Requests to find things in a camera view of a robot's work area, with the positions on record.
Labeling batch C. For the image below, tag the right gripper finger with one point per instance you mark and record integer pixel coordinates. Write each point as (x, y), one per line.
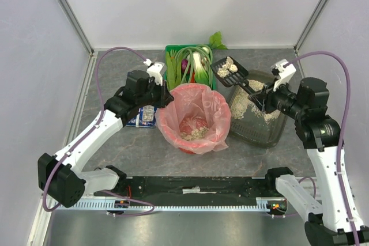
(259, 100)
(266, 89)

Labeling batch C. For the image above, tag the green lettuce leaf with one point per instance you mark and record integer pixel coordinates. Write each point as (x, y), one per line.
(173, 74)

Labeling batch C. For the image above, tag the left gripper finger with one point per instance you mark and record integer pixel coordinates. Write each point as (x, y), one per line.
(166, 98)
(164, 87)

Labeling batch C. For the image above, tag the black litter scoop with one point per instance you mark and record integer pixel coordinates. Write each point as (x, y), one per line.
(239, 78)

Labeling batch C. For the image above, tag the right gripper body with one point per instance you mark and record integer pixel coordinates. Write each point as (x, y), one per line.
(262, 101)

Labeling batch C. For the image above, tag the dark translucent litter box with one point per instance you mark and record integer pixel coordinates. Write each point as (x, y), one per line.
(254, 130)

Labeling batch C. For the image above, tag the red mesh waste basket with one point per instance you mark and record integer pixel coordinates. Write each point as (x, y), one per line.
(187, 146)

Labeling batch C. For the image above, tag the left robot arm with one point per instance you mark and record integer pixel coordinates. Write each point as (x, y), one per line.
(61, 175)

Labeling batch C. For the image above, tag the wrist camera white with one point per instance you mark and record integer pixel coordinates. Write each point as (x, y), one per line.
(156, 70)
(283, 72)

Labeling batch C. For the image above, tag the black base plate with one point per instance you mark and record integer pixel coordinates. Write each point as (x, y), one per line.
(195, 191)

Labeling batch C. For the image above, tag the green vegetable tray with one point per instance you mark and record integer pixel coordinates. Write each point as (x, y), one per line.
(172, 49)

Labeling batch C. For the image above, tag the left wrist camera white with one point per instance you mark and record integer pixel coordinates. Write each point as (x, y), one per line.
(156, 70)

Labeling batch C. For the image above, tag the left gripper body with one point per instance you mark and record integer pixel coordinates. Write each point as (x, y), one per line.
(164, 95)

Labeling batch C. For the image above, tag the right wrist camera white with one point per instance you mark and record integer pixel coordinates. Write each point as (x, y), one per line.
(283, 72)

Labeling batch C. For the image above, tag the white cable duct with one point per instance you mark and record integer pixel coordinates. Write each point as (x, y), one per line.
(112, 204)

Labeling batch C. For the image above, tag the green long beans bundle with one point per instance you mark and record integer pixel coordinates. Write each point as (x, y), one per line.
(188, 72)

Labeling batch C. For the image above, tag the blue Doritos chip bag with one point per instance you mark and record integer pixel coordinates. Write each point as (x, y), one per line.
(142, 117)

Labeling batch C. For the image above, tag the white bok choy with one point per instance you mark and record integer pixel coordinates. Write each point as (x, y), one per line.
(197, 58)

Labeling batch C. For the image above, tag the purple onion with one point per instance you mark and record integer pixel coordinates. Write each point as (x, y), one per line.
(184, 64)

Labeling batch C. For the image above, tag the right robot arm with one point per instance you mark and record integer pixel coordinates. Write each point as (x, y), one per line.
(334, 219)

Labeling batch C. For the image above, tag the green leaf sprig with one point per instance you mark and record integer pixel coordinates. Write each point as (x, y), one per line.
(215, 42)

